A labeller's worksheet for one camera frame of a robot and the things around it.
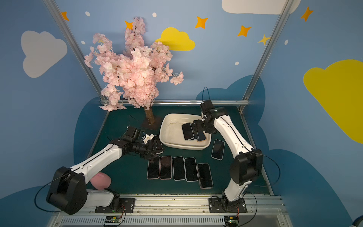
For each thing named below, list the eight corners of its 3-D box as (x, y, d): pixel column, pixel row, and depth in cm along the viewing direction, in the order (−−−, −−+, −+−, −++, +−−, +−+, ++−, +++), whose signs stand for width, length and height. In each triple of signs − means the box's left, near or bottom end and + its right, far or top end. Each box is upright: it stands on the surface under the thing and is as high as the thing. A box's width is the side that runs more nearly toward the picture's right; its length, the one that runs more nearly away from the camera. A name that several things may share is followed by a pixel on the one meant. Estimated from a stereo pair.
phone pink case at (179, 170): (174, 181, 85) (173, 180, 83) (172, 158, 94) (172, 157, 92) (186, 180, 85) (186, 179, 84) (183, 157, 95) (183, 156, 93)
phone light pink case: (198, 188, 83) (199, 188, 81) (197, 164, 93) (197, 162, 91) (212, 188, 83) (213, 188, 81) (209, 164, 93) (210, 162, 91)
